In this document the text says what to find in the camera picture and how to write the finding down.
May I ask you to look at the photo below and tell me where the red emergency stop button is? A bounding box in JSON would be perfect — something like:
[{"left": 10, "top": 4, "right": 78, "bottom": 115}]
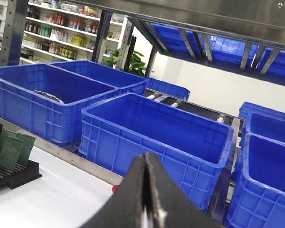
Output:
[{"left": 112, "top": 185, "right": 120, "bottom": 193}]

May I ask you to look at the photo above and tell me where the blue plastic crate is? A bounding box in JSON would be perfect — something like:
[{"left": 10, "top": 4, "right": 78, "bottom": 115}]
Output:
[
  {"left": 225, "top": 133, "right": 285, "bottom": 228},
  {"left": 78, "top": 93, "right": 234, "bottom": 210},
  {"left": 0, "top": 64, "right": 117, "bottom": 146}
]

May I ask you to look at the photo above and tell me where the steel overhead shelf frame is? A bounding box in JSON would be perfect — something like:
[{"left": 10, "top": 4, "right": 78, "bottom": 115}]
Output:
[{"left": 79, "top": 0, "right": 285, "bottom": 86}]

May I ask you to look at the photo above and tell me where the upper shelf blue crate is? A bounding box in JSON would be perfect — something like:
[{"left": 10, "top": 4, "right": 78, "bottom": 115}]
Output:
[{"left": 151, "top": 23, "right": 285, "bottom": 83}]

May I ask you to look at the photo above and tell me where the retail shelf with bottles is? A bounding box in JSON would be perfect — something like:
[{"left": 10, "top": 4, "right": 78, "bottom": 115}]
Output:
[{"left": 0, "top": 0, "right": 125, "bottom": 65}]

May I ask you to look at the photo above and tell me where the steel table edge rail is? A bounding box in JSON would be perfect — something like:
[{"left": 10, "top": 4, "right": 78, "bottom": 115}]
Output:
[{"left": 0, "top": 118, "right": 123, "bottom": 185}]

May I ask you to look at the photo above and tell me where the green circuit board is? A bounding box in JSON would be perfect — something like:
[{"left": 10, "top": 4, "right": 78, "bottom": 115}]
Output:
[
  {"left": 0, "top": 129, "right": 19, "bottom": 158},
  {"left": 0, "top": 136, "right": 24, "bottom": 171},
  {"left": 17, "top": 133, "right": 36, "bottom": 166}
]

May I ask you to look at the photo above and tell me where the back right blue crate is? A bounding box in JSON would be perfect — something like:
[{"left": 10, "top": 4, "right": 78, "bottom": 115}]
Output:
[{"left": 238, "top": 102, "right": 285, "bottom": 145}]

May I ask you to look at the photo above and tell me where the black slotted board rack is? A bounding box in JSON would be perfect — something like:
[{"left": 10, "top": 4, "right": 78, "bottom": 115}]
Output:
[{"left": 0, "top": 123, "right": 42, "bottom": 190}]

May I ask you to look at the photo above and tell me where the green circuit board rear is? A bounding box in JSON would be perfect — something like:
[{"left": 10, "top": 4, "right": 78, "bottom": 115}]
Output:
[{"left": 0, "top": 129, "right": 19, "bottom": 158}]

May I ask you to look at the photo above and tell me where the center blue plastic crate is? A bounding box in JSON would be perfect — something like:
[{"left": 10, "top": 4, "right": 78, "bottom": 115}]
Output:
[{"left": 78, "top": 93, "right": 234, "bottom": 210}]

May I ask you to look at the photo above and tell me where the right blue plastic crate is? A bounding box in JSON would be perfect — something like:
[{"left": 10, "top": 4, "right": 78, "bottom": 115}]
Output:
[{"left": 225, "top": 133, "right": 285, "bottom": 228}]

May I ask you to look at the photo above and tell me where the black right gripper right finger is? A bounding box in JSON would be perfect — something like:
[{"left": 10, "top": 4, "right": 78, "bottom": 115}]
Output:
[{"left": 144, "top": 152, "right": 219, "bottom": 228}]

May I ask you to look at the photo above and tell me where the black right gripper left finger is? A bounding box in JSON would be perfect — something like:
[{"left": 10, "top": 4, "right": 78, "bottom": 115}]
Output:
[{"left": 82, "top": 155, "right": 146, "bottom": 228}]

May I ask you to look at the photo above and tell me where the back left blue crate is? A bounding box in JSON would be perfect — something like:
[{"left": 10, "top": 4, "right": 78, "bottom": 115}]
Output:
[{"left": 51, "top": 60, "right": 147, "bottom": 95}]

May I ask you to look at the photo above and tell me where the left blue plastic crate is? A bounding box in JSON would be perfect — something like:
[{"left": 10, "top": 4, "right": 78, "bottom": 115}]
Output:
[{"left": 0, "top": 64, "right": 117, "bottom": 146}]

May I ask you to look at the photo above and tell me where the green potted plant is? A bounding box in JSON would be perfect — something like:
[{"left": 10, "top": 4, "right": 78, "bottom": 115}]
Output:
[{"left": 102, "top": 49, "right": 146, "bottom": 77}]

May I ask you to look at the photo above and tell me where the far middle blue crate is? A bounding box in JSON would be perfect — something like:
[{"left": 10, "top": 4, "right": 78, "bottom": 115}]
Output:
[{"left": 146, "top": 77, "right": 190, "bottom": 100}]

